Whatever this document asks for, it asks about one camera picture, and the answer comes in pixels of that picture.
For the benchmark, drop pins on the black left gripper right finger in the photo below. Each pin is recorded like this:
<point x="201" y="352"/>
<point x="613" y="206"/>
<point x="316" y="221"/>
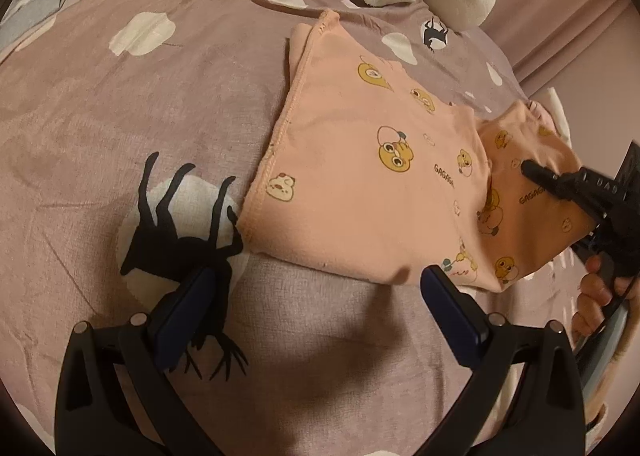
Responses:
<point x="546" y="413"/>

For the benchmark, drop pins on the pink cartoon print baby garment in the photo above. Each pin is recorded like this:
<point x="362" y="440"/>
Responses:
<point x="370" y="176"/>

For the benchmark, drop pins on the mauve polka dot deer blanket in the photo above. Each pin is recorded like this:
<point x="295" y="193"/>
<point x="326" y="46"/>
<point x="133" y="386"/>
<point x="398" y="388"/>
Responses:
<point x="122" y="121"/>

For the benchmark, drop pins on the pink and white folded cloth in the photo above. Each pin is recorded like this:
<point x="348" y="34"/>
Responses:
<point x="548" y="109"/>

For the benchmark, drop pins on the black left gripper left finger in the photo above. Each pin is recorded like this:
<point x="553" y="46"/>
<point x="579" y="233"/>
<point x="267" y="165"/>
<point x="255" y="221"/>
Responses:
<point x="114" y="396"/>

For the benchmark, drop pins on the person's right hand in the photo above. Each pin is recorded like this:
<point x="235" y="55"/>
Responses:
<point x="594" y="295"/>

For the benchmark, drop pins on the blue grey folded garment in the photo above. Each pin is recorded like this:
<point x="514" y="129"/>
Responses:
<point x="23" y="15"/>

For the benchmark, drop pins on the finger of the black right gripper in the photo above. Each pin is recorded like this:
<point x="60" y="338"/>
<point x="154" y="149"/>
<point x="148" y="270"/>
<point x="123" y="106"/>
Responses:
<point x="543" y="177"/>

